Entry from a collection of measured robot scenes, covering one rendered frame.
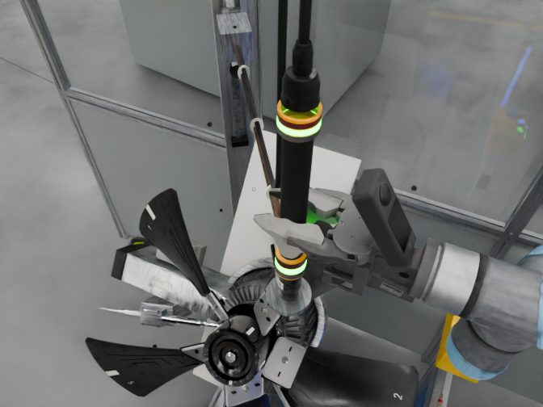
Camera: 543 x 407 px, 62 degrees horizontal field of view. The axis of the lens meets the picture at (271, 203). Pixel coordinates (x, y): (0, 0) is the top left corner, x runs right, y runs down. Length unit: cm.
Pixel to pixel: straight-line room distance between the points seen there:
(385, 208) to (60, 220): 257
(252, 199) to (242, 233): 9
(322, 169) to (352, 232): 56
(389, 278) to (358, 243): 7
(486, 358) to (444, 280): 13
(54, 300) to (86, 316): 21
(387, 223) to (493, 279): 13
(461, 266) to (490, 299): 4
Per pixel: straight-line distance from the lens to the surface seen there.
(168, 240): 98
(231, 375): 96
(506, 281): 54
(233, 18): 111
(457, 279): 53
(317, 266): 85
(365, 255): 52
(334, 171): 107
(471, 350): 63
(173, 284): 114
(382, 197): 47
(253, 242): 115
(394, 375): 99
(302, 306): 71
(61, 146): 340
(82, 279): 263
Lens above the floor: 209
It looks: 50 degrees down
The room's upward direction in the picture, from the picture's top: straight up
